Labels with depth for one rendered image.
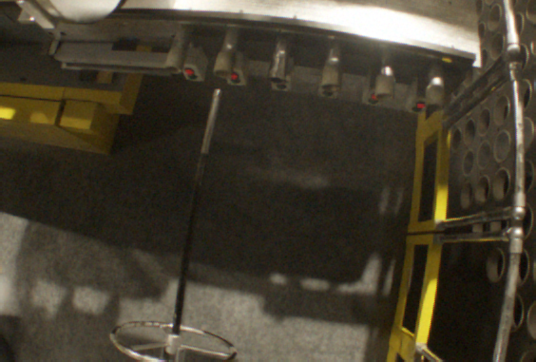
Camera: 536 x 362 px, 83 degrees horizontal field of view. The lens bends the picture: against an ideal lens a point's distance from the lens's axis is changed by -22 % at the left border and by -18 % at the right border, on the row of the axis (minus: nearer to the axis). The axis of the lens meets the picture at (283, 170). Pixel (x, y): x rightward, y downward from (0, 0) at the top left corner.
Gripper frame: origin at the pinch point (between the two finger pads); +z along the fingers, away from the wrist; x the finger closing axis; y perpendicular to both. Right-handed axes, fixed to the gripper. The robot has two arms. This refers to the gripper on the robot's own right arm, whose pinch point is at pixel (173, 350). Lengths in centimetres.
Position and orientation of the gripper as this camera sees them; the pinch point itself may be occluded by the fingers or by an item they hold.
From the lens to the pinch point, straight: 116.6
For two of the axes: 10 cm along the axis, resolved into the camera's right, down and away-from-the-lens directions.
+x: 8.5, 0.4, -5.2
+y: 4.9, 2.4, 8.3
